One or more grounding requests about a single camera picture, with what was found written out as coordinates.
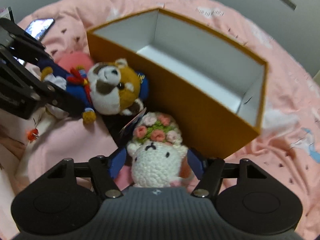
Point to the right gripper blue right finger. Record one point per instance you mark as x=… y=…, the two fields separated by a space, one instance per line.
x=207 y=171

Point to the pink fluffy pompom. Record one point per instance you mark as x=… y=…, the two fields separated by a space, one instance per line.
x=75 y=59

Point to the red panda plush doll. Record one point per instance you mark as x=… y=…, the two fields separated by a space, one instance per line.
x=108 y=88

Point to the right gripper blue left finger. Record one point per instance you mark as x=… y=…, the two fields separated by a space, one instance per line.
x=104 y=170

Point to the red heart keychain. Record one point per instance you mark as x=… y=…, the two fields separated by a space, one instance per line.
x=33 y=134

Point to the pink fabric pouch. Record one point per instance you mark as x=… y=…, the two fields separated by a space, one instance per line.
x=61 y=139

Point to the pink cloud-print duvet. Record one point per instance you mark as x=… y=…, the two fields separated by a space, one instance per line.
x=288 y=147

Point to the smartphone with lit screen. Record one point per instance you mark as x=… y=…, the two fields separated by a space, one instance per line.
x=38 y=28

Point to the crochet bunny flower doll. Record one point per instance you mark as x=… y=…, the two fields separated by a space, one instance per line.
x=159 y=156

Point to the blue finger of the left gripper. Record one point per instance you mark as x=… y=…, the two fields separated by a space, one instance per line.
x=53 y=95

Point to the black book box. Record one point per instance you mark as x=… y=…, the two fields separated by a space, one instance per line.
x=121 y=127

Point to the orange cardboard box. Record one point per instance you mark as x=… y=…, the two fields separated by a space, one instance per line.
x=213 y=86

